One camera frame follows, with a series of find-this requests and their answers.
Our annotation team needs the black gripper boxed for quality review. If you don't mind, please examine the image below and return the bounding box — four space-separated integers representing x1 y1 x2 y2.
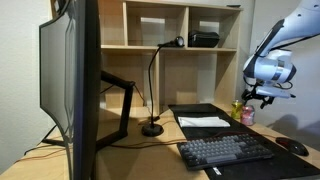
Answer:
241 85 274 109

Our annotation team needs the yellow soda can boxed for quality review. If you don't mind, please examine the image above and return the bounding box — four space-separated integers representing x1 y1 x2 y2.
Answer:
231 100 243 119

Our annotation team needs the pink soda can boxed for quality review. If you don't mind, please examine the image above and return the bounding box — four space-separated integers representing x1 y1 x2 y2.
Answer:
241 105 255 126

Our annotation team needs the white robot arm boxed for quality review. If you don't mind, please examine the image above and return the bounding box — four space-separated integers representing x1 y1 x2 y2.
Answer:
241 0 320 109

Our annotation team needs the white folded paper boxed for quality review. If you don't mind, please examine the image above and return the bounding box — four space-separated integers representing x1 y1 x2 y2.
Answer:
178 117 230 127

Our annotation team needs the grey mechanical keyboard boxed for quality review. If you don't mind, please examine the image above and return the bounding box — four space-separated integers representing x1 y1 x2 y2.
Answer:
177 134 273 170

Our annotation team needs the black computer mouse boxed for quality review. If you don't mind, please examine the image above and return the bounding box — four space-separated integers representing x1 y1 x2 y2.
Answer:
275 137 309 156

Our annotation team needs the black pouch on shelf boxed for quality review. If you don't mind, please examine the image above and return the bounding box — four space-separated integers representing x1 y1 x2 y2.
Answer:
188 30 220 48

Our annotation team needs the black desk mat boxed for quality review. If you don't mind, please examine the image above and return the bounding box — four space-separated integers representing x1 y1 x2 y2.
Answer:
170 104 320 180

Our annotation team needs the wooden shelf unit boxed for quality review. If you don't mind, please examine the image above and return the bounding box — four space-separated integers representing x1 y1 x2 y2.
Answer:
98 0 242 114

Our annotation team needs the black gooseneck desk lamp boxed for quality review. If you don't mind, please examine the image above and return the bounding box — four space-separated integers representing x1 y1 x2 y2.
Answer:
141 36 185 137

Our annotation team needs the wooden desk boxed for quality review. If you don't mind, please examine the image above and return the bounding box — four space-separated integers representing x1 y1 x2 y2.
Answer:
0 111 319 180

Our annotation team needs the black monitor stand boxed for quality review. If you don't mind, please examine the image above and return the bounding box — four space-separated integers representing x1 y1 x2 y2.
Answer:
40 69 135 151

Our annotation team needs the black curved monitor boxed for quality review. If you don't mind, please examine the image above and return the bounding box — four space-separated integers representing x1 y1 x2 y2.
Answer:
39 0 101 180

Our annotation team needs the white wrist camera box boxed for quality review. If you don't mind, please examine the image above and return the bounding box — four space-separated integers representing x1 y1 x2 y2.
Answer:
256 86 294 98

